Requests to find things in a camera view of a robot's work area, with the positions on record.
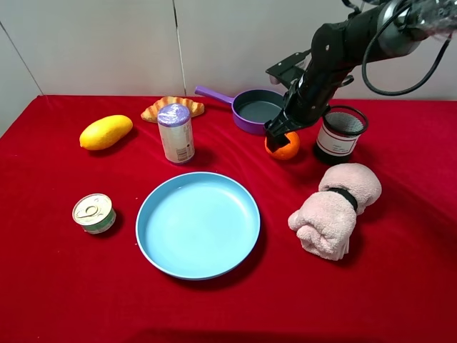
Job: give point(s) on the red velvet tablecloth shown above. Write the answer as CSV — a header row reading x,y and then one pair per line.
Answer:
x,y
62,284

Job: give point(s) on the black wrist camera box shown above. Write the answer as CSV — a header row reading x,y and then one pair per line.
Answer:
x,y
290,69

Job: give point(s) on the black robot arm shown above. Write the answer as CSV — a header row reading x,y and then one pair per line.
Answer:
x,y
389,30

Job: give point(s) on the yellow mango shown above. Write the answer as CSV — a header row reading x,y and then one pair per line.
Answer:
x,y
105,132

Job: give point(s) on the orange fruit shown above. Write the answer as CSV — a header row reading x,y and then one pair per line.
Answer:
x,y
286,152

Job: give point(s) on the black band on towel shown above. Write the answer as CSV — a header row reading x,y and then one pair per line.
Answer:
x,y
347,195

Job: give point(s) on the rolled pink towel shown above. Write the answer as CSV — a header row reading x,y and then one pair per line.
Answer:
x,y
326,220

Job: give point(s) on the small tin can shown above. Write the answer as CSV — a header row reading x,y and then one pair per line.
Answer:
x,y
94,213

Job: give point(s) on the purple white bag roll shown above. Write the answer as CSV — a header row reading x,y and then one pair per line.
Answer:
x,y
174,121

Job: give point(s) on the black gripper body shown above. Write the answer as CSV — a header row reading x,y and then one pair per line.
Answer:
x,y
307,99

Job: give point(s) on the blue round plate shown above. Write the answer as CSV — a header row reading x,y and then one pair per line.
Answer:
x,y
198,225

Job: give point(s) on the toy croissant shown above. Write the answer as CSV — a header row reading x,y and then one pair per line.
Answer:
x,y
150,114

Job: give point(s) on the black mesh pen holder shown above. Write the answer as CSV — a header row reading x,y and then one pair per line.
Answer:
x,y
340,130

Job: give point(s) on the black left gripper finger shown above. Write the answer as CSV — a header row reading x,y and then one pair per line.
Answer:
x,y
274,143

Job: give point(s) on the purple toy frying pan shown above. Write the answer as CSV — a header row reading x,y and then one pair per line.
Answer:
x,y
251,109

